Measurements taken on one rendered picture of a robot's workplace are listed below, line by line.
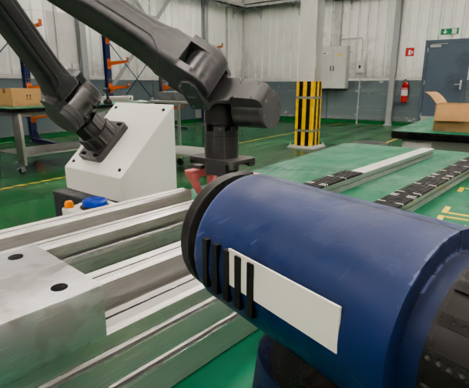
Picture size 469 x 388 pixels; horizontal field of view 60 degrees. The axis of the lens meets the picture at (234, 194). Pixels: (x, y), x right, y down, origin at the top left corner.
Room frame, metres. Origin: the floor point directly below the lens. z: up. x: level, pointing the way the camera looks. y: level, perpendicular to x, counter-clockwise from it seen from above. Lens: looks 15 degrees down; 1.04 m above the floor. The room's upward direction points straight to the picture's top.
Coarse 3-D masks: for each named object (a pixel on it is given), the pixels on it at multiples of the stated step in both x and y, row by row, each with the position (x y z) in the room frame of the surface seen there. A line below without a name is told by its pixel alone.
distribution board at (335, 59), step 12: (324, 48) 11.94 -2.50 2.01; (336, 48) 11.75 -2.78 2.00; (348, 48) 11.63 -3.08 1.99; (324, 60) 11.93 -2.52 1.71; (336, 60) 11.74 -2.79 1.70; (348, 60) 11.68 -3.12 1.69; (360, 60) 11.55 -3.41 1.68; (324, 72) 11.92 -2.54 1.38; (336, 72) 11.72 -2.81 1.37; (348, 72) 11.73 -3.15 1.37; (360, 72) 11.47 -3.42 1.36; (324, 84) 11.91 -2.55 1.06; (336, 84) 11.71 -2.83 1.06
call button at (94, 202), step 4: (96, 196) 0.67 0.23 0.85; (100, 196) 0.67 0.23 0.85; (84, 200) 0.64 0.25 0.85; (88, 200) 0.64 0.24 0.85; (92, 200) 0.64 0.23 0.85; (96, 200) 0.64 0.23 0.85; (100, 200) 0.64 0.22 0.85; (104, 200) 0.65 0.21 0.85; (84, 204) 0.64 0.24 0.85; (88, 204) 0.63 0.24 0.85; (92, 204) 0.63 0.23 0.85; (96, 204) 0.64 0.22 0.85; (100, 204) 0.64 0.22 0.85; (104, 204) 0.65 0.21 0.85
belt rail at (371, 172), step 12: (396, 156) 1.32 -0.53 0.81; (408, 156) 1.32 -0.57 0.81; (420, 156) 1.42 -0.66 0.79; (432, 156) 1.49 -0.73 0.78; (360, 168) 1.13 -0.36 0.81; (372, 168) 1.13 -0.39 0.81; (384, 168) 1.17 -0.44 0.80; (396, 168) 1.24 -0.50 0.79; (348, 180) 1.00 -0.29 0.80; (360, 180) 1.06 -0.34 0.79
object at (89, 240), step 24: (168, 192) 0.65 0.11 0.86; (72, 216) 0.52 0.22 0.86; (96, 216) 0.54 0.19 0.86; (120, 216) 0.57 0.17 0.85; (144, 216) 0.52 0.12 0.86; (168, 216) 0.54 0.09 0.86; (0, 240) 0.45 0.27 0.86; (24, 240) 0.47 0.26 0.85; (48, 240) 0.44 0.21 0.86; (72, 240) 0.44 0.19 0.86; (96, 240) 0.46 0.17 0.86; (120, 240) 0.50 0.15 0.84; (144, 240) 0.51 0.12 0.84; (168, 240) 0.54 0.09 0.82; (72, 264) 0.44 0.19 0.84; (96, 264) 0.46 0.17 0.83
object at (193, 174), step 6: (198, 168) 0.71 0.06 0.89; (204, 168) 0.72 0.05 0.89; (186, 174) 0.70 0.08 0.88; (192, 174) 0.69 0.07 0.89; (198, 174) 0.70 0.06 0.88; (204, 174) 0.72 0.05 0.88; (192, 180) 0.70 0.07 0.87; (198, 180) 0.70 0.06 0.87; (210, 180) 0.73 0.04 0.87; (198, 186) 0.70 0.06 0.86; (198, 192) 0.70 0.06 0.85
